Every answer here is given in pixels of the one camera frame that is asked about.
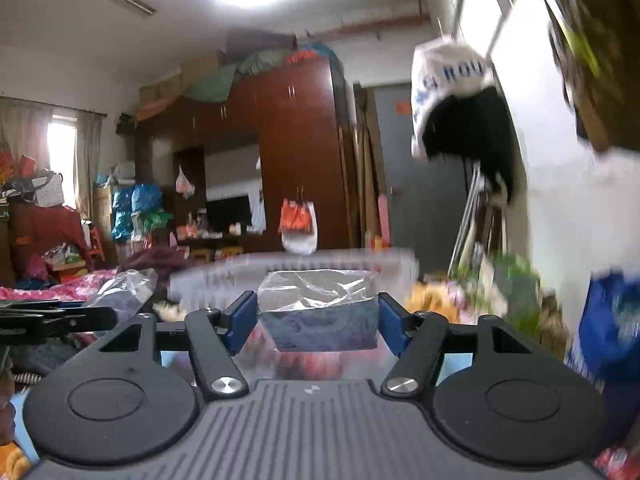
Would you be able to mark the green plastic bag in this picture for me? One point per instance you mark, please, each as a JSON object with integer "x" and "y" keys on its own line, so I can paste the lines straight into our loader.
{"x": 517, "y": 285}

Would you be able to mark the stack of blue plastic bags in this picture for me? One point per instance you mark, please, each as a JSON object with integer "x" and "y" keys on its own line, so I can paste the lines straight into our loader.
{"x": 140, "y": 212}

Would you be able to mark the green cloth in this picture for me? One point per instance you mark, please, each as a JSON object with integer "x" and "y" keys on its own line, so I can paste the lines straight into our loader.
{"x": 212, "y": 85}

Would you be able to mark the orange and white plastic bag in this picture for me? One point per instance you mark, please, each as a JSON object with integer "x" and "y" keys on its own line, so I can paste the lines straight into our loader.
{"x": 297, "y": 220}

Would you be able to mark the floral blanket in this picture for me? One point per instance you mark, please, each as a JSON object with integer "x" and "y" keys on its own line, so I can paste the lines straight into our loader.
{"x": 432, "y": 297}

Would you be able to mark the beige curtain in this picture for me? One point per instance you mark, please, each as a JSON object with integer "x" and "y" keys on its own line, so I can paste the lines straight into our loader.
{"x": 25, "y": 130}

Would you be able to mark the pink plastic bag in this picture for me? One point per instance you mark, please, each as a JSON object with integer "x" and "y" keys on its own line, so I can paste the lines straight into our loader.
{"x": 184, "y": 182}

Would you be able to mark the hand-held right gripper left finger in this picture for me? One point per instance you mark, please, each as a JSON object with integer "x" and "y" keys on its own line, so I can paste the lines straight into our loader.
{"x": 241, "y": 322}

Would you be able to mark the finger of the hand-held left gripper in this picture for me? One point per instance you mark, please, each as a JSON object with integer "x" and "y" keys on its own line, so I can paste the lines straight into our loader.
{"x": 30, "y": 304}
{"x": 75, "y": 321}

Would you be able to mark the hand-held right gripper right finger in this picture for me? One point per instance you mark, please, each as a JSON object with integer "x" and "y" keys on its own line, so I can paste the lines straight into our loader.
{"x": 392, "y": 325}

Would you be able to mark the pile of dark clothes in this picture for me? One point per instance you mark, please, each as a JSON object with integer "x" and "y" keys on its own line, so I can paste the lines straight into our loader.
{"x": 155, "y": 260}

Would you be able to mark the white and black jacket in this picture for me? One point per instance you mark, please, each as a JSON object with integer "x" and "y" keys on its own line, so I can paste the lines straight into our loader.
{"x": 450, "y": 75}

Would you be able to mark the black television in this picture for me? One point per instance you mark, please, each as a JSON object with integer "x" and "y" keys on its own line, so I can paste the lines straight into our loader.
{"x": 227, "y": 212}

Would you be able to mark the brown wooden wardrobe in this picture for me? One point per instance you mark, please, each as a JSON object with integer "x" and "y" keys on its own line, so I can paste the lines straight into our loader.
{"x": 300, "y": 150}

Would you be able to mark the red ceiling pipe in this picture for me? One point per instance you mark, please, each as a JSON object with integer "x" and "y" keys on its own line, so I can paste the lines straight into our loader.
{"x": 370, "y": 22}

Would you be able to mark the dark blue box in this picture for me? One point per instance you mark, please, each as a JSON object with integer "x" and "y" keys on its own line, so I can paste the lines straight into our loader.
{"x": 320, "y": 325}

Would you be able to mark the blue shopping bag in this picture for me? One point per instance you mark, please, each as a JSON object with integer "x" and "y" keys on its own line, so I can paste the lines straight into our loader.
{"x": 610, "y": 330}

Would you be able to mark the clear plastic bag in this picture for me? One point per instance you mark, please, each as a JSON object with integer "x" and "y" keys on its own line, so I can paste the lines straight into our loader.
{"x": 127, "y": 285}

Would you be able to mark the grey door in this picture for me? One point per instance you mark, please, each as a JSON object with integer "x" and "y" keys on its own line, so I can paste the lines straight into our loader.
{"x": 410, "y": 185}

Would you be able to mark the metal folding rack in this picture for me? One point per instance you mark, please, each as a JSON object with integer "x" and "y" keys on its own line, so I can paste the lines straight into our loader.
{"x": 472, "y": 215}

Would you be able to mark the white plastic lattice basket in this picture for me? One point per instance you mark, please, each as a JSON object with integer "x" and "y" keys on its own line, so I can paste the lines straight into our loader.
{"x": 300, "y": 262}

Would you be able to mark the brown hanging bag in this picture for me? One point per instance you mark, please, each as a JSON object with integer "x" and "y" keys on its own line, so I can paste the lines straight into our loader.
{"x": 610, "y": 60}

